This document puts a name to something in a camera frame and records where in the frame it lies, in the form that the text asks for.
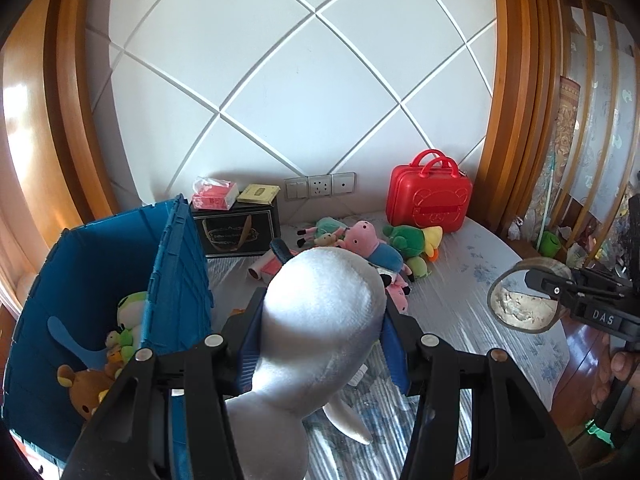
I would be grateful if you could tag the white wall socket plate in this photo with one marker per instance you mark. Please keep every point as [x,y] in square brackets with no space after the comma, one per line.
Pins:
[344,183]

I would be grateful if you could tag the white plush animal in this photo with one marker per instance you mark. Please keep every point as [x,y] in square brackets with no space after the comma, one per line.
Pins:
[320,310]

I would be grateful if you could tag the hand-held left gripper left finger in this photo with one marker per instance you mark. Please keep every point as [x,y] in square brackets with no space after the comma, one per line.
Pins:
[249,350]

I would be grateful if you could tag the red toy suitcase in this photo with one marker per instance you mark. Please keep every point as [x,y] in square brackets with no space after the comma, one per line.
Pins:
[430,200]

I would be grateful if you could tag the blue plastic storage crate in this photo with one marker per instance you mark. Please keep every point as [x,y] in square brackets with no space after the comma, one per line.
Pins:
[180,270]

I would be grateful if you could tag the light green frog plush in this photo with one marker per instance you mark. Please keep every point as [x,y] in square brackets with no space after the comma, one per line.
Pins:
[131,315]

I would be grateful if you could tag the white five-hole wall socket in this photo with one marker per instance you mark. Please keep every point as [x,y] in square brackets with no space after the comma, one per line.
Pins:
[319,186]

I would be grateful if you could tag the wooden wall trim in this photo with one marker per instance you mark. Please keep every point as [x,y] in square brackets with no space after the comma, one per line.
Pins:
[55,135]
[515,85]

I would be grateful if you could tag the pink tissue pack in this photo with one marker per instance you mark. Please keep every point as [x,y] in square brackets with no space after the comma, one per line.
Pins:
[274,264]
[215,197]

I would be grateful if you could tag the small yellow toy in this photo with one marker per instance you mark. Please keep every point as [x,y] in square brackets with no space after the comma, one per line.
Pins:
[114,345]

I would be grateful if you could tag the black gift box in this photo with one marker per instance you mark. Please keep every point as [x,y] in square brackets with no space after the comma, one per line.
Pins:
[235,230]

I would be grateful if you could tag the small white figurine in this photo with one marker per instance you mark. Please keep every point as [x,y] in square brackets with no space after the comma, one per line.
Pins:
[515,227]

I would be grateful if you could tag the white wall switch plate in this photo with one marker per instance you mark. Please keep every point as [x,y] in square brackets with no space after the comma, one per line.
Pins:
[296,188]

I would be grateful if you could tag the pig plush with blue body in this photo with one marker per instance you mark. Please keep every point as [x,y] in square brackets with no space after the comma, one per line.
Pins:
[362,237]

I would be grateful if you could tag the yellow flat packet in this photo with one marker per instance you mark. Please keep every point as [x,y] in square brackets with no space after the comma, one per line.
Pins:
[257,193]

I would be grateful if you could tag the wooden frosted glass screen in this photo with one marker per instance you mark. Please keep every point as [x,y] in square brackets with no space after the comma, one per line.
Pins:
[600,85]

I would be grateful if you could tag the brown bear plush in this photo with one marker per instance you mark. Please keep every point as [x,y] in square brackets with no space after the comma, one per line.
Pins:
[85,390]

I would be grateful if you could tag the white paper roll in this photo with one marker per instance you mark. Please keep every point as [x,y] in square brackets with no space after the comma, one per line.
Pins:
[257,271]

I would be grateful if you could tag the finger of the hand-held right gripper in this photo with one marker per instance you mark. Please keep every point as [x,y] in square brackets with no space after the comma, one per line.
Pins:
[550,287]

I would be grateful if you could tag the person's right hand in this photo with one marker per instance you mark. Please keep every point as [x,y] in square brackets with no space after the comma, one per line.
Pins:
[622,367]

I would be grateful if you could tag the pig plush with teal dress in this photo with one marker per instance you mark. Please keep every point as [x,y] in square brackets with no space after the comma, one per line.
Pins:
[327,225]

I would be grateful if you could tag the green plastic cup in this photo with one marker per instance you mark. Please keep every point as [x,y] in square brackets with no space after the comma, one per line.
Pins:
[551,244]

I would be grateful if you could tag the yellow duck plush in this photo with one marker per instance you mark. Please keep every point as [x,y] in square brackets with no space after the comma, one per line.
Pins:
[434,237]

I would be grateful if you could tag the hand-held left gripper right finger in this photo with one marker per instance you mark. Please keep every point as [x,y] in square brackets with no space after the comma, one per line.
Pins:
[397,355]

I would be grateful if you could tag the patterned wall hanging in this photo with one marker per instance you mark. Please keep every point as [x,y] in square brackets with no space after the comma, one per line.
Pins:
[560,135]

